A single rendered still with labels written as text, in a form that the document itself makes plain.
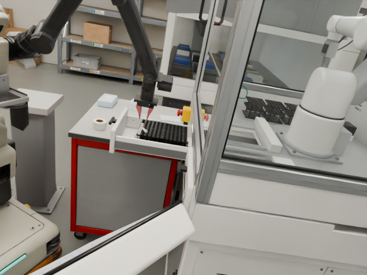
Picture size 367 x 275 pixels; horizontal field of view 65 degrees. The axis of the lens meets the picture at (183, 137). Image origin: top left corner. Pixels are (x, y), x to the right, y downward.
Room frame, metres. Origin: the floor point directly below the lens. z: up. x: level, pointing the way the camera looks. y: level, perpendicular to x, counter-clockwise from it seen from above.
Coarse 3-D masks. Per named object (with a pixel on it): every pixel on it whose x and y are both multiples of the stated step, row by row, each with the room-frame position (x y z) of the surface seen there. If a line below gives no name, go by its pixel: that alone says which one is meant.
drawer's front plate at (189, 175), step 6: (192, 150) 1.02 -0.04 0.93; (186, 156) 1.03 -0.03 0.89; (192, 156) 0.97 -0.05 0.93; (186, 162) 0.98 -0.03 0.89; (192, 162) 0.92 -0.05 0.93; (192, 168) 0.88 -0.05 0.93; (186, 174) 0.89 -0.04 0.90; (192, 174) 0.84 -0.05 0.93; (186, 180) 0.85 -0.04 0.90; (192, 180) 0.81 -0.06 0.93; (186, 186) 0.81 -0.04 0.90; (192, 186) 0.77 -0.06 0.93; (186, 192) 0.77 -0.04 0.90; (186, 198) 0.76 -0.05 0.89; (186, 204) 0.76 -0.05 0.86; (186, 210) 0.76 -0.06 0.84
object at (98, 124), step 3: (93, 120) 1.39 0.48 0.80; (96, 120) 1.40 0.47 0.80; (99, 120) 1.41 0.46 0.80; (102, 120) 1.41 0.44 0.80; (105, 120) 1.42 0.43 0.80; (93, 123) 1.37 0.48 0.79; (96, 123) 1.36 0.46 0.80; (99, 123) 1.36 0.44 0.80; (102, 123) 1.37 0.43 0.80; (105, 123) 1.39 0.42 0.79; (93, 126) 1.37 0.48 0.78; (96, 126) 1.36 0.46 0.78; (99, 126) 1.36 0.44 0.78; (102, 126) 1.37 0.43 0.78; (105, 126) 1.39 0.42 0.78; (96, 129) 1.36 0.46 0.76; (99, 129) 1.36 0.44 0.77; (102, 129) 1.37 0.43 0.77
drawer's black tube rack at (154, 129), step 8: (152, 128) 1.21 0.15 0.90; (160, 128) 1.23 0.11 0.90; (168, 128) 1.25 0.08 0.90; (176, 128) 1.26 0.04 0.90; (184, 128) 1.28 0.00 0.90; (144, 136) 1.12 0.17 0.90; (152, 136) 1.13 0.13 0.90; (160, 136) 1.15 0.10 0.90; (168, 136) 1.17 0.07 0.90; (176, 136) 1.19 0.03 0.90; (184, 136) 1.19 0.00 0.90; (176, 144) 1.16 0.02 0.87; (184, 144) 1.17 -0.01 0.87
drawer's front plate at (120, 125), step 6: (126, 108) 1.33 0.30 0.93; (126, 114) 1.30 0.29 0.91; (120, 120) 1.17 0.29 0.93; (126, 120) 1.32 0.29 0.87; (114, 126) 1.10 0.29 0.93; (120, 126) 1.17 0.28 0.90; (114, 132) 1.06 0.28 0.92; (120, 132) 1.18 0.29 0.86; (114, 138) 1.06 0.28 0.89; (114, 144) 1.07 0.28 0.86; (114, 150) 1.08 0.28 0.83
